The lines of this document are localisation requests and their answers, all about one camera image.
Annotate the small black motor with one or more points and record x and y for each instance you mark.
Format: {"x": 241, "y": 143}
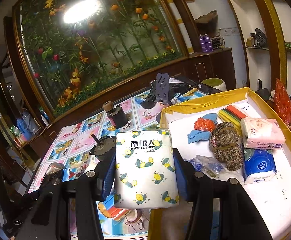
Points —
{"x": 116, "y": 116}

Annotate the tall red plastic bag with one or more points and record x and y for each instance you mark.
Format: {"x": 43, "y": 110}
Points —
{"x": 283, "y": 102}

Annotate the black device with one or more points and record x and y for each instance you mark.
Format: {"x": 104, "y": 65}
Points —
{"x": 178, "y": 86}

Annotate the yellow-edged white box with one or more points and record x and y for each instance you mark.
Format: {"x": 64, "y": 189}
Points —
{"x": 260, "y": 205}

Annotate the dark wooden cabinet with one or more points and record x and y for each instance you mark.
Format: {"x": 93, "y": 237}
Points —
{"x": 210, "y": 65}

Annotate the lemon print tissue pack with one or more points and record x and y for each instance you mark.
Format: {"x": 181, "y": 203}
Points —
{"x": 145, "y": 170}

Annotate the blue flowered tissue pack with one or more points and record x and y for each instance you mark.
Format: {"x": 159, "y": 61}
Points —
{"x": 259, "y": 166}

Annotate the printed tablecloth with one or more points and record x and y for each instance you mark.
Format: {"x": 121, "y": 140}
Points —
{"x": 80, "y": 135}

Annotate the purple phone stand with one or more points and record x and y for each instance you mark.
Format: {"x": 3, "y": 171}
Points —
{"x": 163, "y": 85}

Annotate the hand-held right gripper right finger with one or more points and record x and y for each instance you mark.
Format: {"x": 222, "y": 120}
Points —
{"x": 183, "y": 180}

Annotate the blue soft cloth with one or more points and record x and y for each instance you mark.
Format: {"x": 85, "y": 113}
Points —
{"x": 211, "y": 116}

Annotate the flower display glass case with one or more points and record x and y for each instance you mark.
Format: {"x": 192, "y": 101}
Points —
{"x": 98, "y": 55}

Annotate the blue plastic jug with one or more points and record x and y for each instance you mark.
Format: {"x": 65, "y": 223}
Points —
{"x": 25, "y": 127}

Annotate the dark wooden ornament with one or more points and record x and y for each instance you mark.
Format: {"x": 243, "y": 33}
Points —
{"x": 206, "y": 21}

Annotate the clear bag with blue print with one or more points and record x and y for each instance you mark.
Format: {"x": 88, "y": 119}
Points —
{"x": 203, "y": 165}

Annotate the black cylindrical motor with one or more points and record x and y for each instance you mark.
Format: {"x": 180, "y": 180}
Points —
{"x": 103, "y": 148}

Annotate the blue terry towel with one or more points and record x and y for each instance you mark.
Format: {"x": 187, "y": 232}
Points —
{"x": 199, "y": 135}

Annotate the pack of coloured strips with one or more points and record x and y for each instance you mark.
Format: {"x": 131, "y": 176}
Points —
{"x": 231, "y": 112}

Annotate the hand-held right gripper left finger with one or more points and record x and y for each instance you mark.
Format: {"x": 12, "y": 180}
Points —
{"x": 108, "y": 180}

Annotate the purple spray can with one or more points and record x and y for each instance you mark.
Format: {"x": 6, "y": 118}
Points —
{"x": 208, "y": 43}
{"x": 202, "y": 43}

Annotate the pink tissue pack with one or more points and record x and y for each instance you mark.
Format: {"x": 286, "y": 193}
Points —
{"x": 260, "y": 132}

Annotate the brown knitted slippers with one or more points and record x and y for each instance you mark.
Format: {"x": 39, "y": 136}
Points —
{"x": 225, "y": 142}

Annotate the white rolled poster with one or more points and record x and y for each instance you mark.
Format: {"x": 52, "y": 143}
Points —
{"x": 180, "y": 22}

